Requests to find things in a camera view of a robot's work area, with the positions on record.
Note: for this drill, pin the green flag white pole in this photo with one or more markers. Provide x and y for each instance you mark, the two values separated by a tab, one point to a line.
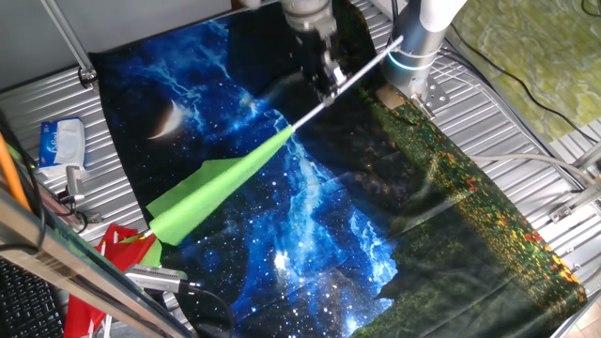
211	192

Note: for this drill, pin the blue white tissue pack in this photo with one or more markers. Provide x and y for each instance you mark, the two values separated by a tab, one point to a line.
61	145

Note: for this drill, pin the orange pole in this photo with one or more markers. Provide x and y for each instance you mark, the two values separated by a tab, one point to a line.
9	171

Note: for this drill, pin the grey metal stand pole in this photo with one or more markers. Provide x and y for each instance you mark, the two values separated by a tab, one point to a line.
70	40

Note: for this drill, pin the aluminium frame bracket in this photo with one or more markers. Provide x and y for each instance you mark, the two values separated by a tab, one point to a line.
577	199

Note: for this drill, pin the starry night landscape cloth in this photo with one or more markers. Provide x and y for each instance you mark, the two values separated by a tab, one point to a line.
328	225

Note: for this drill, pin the silver depth camera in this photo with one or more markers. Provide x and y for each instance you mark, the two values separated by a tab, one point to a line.
155	278

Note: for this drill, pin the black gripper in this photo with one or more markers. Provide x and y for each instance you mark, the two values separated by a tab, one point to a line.
317	54

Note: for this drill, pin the green yellow patterned cloth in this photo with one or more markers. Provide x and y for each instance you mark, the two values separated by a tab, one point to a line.
540	56

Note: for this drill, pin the aluminium frame beam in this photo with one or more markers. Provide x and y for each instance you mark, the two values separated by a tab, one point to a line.
70	267

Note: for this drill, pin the small silver camera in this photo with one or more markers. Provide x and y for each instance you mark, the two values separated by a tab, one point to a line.
74	180

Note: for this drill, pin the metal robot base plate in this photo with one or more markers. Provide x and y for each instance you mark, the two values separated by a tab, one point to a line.
436	96

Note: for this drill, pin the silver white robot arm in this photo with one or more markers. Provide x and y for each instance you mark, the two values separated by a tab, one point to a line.
413	42

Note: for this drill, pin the red flag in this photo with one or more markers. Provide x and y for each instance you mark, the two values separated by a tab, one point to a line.
127	256

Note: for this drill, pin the black keyboard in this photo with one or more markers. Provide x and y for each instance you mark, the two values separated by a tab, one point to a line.
28	305

